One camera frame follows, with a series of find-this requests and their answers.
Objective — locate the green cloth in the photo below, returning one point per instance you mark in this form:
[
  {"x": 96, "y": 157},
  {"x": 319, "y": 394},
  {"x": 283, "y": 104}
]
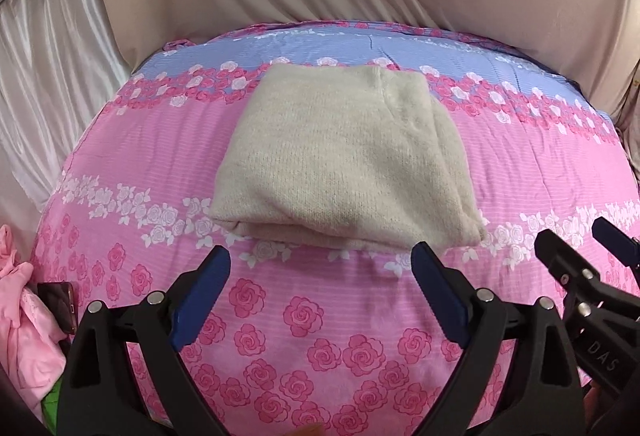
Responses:
[{"x": 51, "y": 406}]

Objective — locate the pink garment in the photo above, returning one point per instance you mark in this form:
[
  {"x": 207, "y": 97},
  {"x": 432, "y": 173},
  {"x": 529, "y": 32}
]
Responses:
[{"x": 20, "y": 316}]

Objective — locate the dark phone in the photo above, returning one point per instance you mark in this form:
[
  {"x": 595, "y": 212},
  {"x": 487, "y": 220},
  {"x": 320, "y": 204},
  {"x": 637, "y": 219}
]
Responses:
[{"x": 57, "y": 306}]

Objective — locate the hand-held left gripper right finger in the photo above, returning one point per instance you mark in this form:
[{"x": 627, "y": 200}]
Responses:
[{"x": 440, "y": 288}]

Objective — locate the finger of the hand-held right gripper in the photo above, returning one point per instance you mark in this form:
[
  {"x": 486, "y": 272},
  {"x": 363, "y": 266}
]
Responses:
[
  {"x": 617, "y": 241},
  {"x": 565, "y": 261}
]

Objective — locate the pink floral bed sheet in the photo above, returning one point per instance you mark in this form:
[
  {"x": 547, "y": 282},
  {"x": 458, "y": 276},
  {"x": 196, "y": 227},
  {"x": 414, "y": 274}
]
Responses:
[{"x": 150, "y": 141}]

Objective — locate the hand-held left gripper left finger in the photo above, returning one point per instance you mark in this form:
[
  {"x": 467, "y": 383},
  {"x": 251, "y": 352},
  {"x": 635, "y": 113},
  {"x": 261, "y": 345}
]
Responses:
[{"x": 200, "y": 296}]

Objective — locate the cream knit sweater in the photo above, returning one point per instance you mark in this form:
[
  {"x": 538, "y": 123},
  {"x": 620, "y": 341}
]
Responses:
[{"x": 345, "y": 156}]

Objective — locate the white satin curtain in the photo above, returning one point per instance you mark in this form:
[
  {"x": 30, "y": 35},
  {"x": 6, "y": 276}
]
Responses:
[{"x": 50, "y": 81}]

